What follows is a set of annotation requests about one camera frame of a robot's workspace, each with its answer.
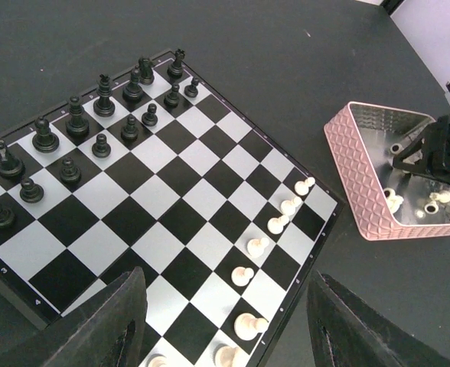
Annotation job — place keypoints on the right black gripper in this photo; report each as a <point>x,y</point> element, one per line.
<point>429,153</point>

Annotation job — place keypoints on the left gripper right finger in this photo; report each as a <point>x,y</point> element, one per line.
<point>345,331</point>

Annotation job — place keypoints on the white chess piece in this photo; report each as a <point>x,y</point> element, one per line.
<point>289,207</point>
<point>277,225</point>
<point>256,247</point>
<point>158,361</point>
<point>228,356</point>
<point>302,187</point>
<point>241,276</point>
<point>247,326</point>

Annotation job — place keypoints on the black and white chessboard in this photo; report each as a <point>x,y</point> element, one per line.
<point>181,202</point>

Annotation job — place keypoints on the pink tin with pieces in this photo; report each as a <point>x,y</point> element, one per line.
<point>387,203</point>

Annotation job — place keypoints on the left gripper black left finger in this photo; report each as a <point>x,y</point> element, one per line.
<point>106,330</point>

